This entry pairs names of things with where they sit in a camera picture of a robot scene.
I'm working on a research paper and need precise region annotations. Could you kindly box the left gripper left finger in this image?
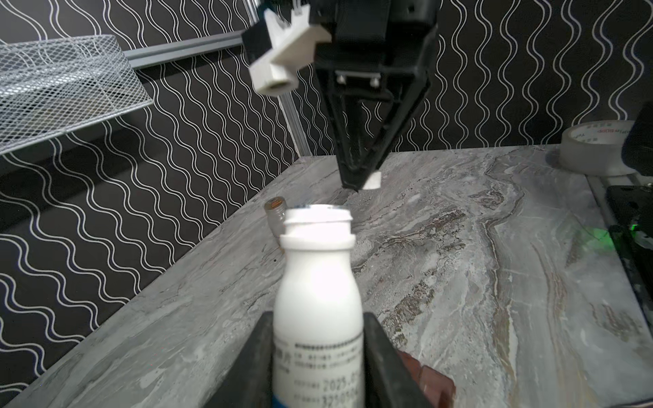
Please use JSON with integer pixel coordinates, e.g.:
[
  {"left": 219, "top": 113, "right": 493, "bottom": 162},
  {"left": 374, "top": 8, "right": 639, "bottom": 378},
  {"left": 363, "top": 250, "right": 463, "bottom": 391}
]
[{"left": 204, "top": 312, "right": 273, "bottom": 408}]

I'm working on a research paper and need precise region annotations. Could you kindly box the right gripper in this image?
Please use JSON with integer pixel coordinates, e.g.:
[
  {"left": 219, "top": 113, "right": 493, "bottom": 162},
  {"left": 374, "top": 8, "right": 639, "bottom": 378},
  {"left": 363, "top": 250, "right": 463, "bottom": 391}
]
[{"left": 309, "top": 0, "right": 441, "bottom": 190}]

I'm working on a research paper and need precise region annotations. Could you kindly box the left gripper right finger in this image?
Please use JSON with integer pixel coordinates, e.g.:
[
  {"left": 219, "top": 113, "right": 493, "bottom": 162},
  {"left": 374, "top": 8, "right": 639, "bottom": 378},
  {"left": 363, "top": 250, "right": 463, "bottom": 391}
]
[{"left": 363, "top": 312, "right": 432, "bottom": 408}]

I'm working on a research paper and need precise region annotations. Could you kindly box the brown pill organizer box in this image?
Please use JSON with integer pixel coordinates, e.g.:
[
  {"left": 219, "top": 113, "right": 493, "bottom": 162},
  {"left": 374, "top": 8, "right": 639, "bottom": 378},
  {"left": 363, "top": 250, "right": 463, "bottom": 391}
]
[{"left": 397, "top": 350, "right": 457, "bottom": 408}]

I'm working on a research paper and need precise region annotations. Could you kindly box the white pill bottle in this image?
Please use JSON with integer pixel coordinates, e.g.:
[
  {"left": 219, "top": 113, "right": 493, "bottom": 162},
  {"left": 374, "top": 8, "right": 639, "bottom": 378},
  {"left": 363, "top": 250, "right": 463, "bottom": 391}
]
[{"left": 272, "top": 204, "right": 365, "bottom": 407}]

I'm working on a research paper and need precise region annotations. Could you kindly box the small amber glass vial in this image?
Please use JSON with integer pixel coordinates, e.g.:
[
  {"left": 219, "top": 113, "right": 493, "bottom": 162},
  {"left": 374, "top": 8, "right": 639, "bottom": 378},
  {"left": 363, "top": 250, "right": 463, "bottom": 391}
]
[{"left": 264, "top": 197, "right": 287, "bottom": 241}]

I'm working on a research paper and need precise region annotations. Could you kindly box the clear tape roll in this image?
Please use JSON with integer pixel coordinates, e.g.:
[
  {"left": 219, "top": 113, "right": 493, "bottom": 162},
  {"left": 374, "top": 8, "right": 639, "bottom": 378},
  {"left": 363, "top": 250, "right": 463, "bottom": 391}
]
[{"left": 559, "top": 120, "right": 636, "bottom": 177}]

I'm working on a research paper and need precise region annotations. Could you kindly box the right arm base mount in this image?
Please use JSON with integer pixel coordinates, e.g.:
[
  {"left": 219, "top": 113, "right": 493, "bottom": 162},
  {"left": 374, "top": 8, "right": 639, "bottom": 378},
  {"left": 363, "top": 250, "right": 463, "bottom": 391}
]
[{"left": 606, "top": 185, "right": 652, "bottom": 326}]

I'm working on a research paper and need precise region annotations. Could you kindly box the white wire mesh basket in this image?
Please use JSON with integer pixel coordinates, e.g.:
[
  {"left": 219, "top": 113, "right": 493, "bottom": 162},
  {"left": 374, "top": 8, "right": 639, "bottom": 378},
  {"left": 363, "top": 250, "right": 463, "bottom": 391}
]
[{"left": 1, "top": 35, "right": 153, "bottom": 154}]

